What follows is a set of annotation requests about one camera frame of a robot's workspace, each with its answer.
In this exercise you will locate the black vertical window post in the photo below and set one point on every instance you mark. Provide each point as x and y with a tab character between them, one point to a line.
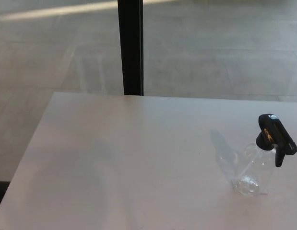
131	48

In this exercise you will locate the black spray trigger lid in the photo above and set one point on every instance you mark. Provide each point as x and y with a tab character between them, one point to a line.
270	131

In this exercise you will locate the clear plastic spray bottle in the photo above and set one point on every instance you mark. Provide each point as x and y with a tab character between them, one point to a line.
255	167

